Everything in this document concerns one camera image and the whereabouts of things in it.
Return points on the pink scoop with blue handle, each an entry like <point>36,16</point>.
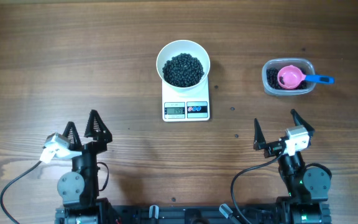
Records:
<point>290,77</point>

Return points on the black beans in container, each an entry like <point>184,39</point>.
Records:
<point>272,74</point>

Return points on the white round bowl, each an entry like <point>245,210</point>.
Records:
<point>183,46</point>

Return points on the black beans in bowl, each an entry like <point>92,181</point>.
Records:
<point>183,71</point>

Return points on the white digital kitchen scale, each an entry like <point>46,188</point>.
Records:
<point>186,105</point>

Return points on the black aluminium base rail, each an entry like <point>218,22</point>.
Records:
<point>257,213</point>

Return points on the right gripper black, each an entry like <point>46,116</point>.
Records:
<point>272,148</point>

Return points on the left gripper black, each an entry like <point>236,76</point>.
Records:
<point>105,137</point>

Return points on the clear plastic container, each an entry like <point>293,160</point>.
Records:
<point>278,63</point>

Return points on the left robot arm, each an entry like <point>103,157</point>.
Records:
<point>79,188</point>

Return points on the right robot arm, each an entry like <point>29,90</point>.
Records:
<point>307,184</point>

